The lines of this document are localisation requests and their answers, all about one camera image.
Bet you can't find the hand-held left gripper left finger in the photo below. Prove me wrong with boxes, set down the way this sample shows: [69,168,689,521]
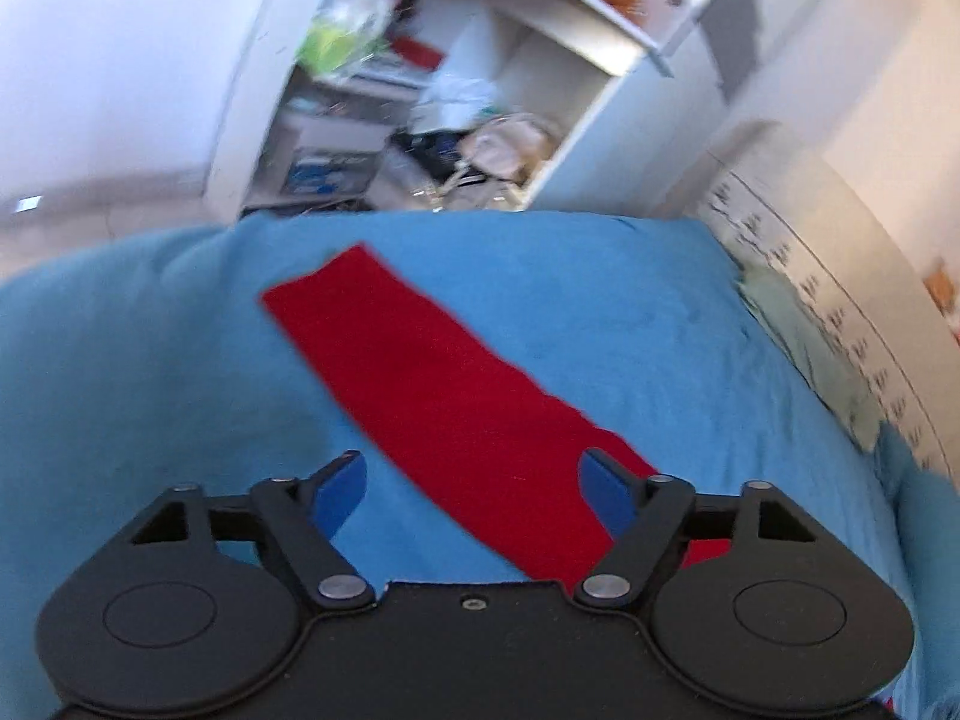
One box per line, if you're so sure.
[131,450,376,610]

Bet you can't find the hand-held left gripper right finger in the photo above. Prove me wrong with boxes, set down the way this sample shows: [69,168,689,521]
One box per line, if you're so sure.
[574,448,818,610]

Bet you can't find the red small garment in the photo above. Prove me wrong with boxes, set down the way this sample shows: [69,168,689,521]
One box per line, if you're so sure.
[259,241,743,587]

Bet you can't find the blue blanket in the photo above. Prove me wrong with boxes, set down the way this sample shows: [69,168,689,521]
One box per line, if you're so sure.
[0,208,960,720]

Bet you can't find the blue and white box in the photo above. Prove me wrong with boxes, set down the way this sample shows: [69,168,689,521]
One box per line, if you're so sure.
[283,146,380,196]

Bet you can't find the patterned white pillow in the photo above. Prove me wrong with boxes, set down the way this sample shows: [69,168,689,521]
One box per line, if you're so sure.
[652,120,960,481]

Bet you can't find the brown paper bag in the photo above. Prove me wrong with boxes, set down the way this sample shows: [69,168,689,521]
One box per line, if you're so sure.
[454,112,563,188]

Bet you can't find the white shelf unit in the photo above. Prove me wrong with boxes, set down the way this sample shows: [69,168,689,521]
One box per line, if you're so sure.
[201,0,762,220]

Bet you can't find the white plastic bag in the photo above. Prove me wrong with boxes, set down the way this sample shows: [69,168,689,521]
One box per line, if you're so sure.
[411,71,502,134]

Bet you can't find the red flat item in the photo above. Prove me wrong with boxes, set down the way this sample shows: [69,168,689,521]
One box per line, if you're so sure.
[390,36,449,70]

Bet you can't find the green plastic bag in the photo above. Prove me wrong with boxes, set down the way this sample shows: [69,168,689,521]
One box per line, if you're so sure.
[296,4,391,76]

